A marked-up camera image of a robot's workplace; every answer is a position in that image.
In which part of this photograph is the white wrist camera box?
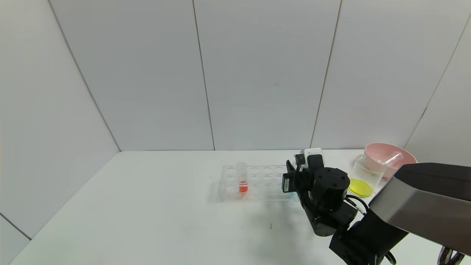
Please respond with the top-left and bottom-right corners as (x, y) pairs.
(301, 148), (324, 170)

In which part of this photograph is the clear glass beaker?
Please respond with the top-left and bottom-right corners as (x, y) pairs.
(348, 155), (385, 198)

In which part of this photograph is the test tube with yellow pigment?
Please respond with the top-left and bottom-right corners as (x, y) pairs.
(383, 152), (403, 167)

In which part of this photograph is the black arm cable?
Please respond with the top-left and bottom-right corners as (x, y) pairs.
(344, 195), (368, 216)

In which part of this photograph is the black camera cable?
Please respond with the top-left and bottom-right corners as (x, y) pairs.
(294, 154), (306, 181)

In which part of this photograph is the test tube with red pigment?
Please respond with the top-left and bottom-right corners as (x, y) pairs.
(236, 162), (248, 194)

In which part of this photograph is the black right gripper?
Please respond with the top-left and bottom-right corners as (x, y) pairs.
(281, 159), (312, 193)

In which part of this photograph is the braided cable sleeve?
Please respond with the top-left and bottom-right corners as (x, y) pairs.
(438, 247), (466, 265)

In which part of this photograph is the clear plastic test tube rack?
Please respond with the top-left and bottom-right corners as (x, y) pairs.
(216, 165), (300, 202)

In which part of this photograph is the pink bowl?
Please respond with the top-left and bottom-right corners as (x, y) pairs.
(364, 143), (417, 180)

